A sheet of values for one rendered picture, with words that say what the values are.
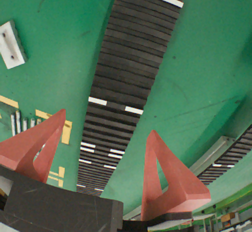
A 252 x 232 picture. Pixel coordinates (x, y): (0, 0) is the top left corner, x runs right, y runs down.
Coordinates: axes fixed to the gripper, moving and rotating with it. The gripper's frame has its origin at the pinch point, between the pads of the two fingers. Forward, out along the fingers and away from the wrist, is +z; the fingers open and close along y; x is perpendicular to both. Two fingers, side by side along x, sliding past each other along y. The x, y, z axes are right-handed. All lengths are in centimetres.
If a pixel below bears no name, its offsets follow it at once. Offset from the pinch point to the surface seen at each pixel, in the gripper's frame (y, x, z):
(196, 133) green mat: -12.5, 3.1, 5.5
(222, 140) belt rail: -17.1, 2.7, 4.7
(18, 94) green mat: 12.3, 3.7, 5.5
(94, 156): 0.4, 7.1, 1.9
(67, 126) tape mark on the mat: 5.0, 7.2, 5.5
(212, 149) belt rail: -17.0, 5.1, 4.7
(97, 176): -0.7, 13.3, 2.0
